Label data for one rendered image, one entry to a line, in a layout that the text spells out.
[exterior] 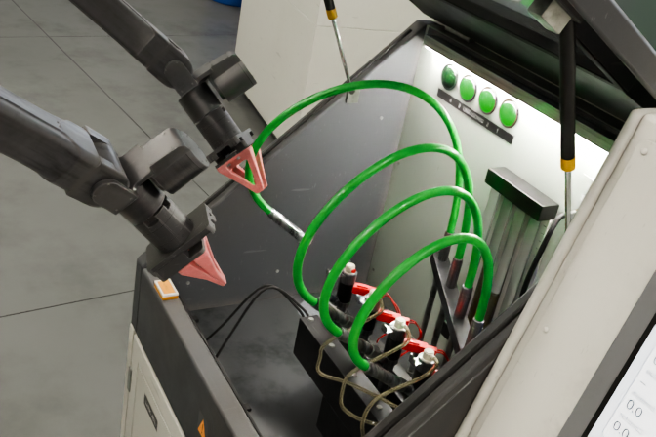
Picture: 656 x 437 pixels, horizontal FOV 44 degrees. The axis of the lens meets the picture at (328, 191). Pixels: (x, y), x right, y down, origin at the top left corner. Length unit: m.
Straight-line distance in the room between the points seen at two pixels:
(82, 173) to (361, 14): 3.30
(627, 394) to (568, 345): 0.10
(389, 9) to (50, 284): 2.13
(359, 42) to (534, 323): 3.22
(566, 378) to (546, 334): 0.06
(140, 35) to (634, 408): 0.88
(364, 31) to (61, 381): 2.32
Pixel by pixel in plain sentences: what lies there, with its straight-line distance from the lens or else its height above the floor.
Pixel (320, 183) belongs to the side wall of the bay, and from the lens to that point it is 1.67.
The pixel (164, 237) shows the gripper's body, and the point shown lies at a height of 1.29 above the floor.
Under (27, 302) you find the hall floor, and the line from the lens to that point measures 3.15.
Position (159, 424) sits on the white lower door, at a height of 0.71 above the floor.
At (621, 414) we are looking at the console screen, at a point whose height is 1.25.
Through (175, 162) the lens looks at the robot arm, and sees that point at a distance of 1.00.
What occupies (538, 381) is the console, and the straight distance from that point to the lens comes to 1.09.
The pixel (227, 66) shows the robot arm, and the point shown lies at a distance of 1.36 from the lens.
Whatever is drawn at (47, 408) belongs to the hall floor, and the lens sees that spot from 2.72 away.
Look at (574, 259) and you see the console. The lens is 1.06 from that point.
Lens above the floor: 1.82
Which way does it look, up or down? 26 degrees down
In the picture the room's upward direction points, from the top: 11 degrees clockwise
